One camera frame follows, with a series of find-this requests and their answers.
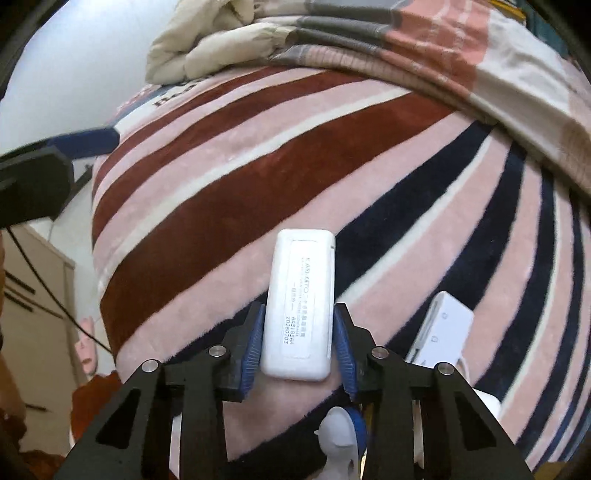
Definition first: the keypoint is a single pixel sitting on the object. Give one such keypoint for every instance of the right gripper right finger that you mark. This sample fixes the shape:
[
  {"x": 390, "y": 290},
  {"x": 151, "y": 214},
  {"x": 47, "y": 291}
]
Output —
[{"x": 461, "y": 437}]

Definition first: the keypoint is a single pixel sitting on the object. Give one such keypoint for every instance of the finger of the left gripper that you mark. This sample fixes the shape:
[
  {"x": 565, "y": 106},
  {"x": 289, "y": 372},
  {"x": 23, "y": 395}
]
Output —
[{"x": 86, "y": 143}]

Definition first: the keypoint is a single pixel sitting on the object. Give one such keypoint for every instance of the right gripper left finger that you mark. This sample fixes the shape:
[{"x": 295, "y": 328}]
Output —
[{"x": 131, "y": 437}]

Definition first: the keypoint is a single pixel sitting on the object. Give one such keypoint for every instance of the white rectangular power bank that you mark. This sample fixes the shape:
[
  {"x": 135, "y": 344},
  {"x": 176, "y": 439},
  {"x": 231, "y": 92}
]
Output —
[{"x": 297, "y": 333}]

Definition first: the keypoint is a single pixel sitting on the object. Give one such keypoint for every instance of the white card reader hub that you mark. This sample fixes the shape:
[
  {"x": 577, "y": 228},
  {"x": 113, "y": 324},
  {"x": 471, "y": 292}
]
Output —
[{"x": 443, "y": 333}]

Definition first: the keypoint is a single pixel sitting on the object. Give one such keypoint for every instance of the cream fleece blanket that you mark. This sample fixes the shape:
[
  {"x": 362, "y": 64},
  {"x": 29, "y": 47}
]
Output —
[{"x": 205, "y": 36}]

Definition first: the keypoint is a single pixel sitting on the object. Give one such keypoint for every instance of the striped plush blanket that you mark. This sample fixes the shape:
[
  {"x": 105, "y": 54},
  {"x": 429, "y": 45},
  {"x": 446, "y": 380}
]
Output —
[{"x": 296, "y": 187}]

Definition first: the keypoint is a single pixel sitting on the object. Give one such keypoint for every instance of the plaid pink grey duvet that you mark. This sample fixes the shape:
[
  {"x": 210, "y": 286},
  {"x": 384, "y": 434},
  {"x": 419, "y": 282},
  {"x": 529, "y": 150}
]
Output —
[{"x": 466, "y": 50}]

